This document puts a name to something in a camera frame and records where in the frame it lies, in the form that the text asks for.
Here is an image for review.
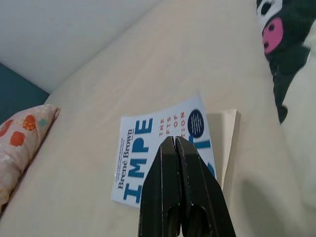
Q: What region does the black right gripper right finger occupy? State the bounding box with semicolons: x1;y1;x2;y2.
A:
174;136;233;237

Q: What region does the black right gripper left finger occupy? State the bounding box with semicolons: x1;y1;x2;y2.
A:
139;136;184;237

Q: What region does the white book with blue letters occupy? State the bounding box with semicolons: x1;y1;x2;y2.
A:
111;92;242;211

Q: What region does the pink pillow with orange patches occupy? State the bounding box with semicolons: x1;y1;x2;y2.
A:
0;103;61;210

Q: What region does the cream cartoon print quilt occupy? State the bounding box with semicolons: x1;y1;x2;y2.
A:
255;0;316;205

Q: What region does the mattress with beige sheet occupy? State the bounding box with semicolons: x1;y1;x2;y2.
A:
0;0;316;237

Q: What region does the teal upholstered headboard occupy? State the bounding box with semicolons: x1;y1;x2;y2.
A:
0;63;51;124

